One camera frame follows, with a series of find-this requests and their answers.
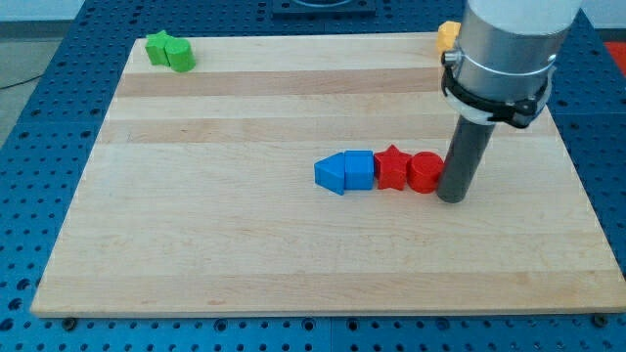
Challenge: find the blue triangle block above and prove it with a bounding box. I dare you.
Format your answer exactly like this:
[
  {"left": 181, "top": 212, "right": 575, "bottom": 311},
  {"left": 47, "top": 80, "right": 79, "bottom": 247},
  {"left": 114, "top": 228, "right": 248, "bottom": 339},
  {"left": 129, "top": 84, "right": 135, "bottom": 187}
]
[{"left": 314, "top": 153, "right": 345, "bottom": 196}]

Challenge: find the green star block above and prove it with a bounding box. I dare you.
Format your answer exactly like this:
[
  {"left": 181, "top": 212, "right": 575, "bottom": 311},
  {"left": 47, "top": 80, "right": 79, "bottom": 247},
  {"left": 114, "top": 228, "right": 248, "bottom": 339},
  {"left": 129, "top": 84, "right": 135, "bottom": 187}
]
[{"left": 145, "top": 30, "right": 172, "bottom": 66}]

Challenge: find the green cylinder block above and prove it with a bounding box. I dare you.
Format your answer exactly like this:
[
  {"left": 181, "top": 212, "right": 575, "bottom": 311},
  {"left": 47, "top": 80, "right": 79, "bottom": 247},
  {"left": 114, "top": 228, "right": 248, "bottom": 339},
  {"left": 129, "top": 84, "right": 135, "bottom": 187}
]
[{"left": 164, "top": 37, "right": 196, "bottom": 72}]

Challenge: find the yellow block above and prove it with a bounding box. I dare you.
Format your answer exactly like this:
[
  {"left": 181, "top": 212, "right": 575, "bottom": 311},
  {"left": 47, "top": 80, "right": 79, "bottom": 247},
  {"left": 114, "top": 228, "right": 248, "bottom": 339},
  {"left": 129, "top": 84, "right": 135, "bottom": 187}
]
[{"left": 436, "top": 21, "right": 462, "bottom": 56}]

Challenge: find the red star block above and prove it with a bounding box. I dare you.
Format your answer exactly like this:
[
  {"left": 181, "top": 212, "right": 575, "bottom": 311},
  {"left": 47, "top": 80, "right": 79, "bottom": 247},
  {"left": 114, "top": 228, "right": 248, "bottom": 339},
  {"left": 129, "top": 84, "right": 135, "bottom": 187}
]
[{"left": 374, "top": 145, "right": 412, "bottom": 191}]

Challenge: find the red cylinder block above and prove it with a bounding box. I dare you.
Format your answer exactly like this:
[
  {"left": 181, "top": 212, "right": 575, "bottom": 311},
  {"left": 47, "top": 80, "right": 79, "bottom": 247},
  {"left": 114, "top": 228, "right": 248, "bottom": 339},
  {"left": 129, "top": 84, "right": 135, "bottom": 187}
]
[{"left": 407, "top": 152, "right": 444, "bottom": 194}]

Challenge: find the wooden board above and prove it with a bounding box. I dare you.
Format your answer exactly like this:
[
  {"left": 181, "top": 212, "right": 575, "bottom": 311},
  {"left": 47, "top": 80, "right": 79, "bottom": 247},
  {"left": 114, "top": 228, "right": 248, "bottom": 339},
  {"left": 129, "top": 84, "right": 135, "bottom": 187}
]
[{"left": 30, "top": 32, "right": 625, "bottom": 318}]

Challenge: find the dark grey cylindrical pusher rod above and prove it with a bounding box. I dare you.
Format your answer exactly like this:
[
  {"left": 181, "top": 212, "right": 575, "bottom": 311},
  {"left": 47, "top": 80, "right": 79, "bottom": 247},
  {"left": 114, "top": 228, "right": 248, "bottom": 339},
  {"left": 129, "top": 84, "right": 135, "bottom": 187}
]
[{"left": 436, "top": 115, "right": 495, "bottom": 203}]

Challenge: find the blue cube block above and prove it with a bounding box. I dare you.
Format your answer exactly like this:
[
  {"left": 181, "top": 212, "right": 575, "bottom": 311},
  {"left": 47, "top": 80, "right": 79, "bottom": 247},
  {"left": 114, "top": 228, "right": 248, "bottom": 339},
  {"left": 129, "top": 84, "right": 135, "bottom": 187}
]
[{"left": 344, "top": 151, "right": 375, "bottom": 191}]

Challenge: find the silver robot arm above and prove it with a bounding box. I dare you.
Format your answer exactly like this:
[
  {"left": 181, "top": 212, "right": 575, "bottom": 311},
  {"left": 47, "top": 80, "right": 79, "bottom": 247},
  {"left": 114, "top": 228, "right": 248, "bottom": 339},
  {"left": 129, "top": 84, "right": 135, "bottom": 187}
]
[{"left": 454, "top": 0, "right": 582, "bottom": 103}]

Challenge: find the black clamp ring with cable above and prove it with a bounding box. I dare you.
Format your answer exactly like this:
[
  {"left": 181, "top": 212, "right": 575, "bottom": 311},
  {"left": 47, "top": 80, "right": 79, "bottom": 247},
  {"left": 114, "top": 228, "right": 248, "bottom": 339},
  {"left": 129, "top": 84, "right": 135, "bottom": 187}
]
[{"left": 440, "top": 48, "right": 558, "bottom": 130}]

